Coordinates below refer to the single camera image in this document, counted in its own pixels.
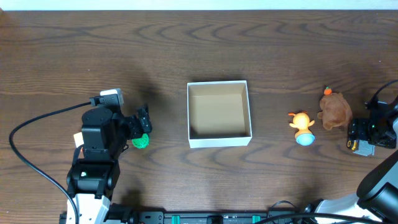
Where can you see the white cardboard box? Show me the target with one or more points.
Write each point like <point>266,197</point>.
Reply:
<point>218,114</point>

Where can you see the orange duck toy blue base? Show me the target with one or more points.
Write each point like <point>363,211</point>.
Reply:
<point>302,122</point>

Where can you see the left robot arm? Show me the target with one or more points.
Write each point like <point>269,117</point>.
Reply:
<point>95,168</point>

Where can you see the yellow grey toy truck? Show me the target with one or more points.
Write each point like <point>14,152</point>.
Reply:
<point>358,137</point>

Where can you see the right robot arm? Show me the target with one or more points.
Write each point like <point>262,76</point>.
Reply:
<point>376,196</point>

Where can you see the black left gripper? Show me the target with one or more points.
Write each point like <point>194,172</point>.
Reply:
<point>142,122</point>

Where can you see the green mesh ball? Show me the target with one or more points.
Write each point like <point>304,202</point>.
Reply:
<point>141,143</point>

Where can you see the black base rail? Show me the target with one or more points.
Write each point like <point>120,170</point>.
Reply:
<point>199,217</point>

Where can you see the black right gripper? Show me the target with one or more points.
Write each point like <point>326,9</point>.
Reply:
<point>355,134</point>

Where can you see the brown plush capybara toy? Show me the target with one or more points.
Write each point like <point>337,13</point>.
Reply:
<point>335,112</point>

